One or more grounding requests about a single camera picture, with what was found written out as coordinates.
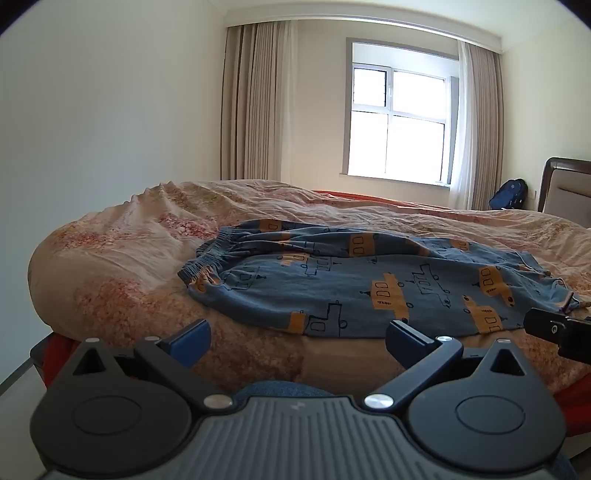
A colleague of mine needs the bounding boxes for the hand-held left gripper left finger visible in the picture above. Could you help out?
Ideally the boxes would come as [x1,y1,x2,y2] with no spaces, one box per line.
[64,318,235,414]

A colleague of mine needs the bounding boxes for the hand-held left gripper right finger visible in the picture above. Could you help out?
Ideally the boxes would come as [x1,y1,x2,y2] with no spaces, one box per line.
[360,318,537,414]

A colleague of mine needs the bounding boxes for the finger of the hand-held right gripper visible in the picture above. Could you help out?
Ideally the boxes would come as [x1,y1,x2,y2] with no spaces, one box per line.
[523,307,572,343]

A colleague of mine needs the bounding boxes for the blue printed pants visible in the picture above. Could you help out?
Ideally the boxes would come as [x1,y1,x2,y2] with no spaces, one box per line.
[178,218,581,340]

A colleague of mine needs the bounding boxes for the pink floral bed blanket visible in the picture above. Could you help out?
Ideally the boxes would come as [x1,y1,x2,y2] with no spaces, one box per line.
[28,179,591,398]

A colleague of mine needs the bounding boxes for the person's blue trousers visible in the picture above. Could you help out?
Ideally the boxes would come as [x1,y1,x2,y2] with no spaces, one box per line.
[235,380,579,480]

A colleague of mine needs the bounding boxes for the blue backpack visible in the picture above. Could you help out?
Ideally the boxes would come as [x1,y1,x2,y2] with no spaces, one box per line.
[488,178,528,211]

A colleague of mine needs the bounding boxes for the brown padded headboard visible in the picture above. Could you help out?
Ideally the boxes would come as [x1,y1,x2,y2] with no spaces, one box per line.
[537,157,591,219]

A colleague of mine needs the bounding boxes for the beige curtain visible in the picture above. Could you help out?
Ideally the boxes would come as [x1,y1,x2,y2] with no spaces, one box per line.
[220,21,297,182]
[465,42,505,211]

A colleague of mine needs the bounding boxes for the white sheer curtain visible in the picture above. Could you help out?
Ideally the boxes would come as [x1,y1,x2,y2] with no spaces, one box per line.
[449,41,475,209]

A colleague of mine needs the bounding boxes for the grey framed window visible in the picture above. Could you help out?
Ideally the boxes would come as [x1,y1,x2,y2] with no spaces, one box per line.
[339,38,461,188]

